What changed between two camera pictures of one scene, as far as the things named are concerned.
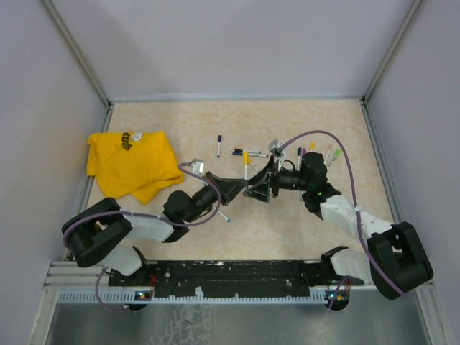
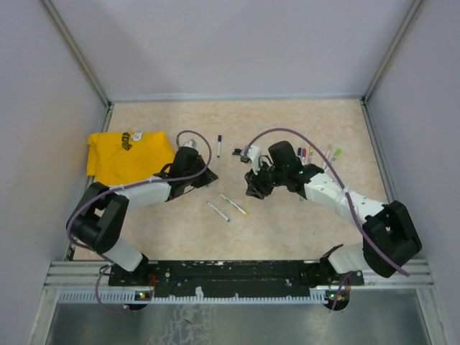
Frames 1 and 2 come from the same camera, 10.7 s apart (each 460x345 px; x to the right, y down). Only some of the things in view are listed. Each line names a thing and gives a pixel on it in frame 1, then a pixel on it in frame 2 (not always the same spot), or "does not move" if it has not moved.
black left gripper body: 213,193 → 200,167
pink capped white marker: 327,156 does not move
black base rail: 233,279 does not move
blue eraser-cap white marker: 220,139 does not move
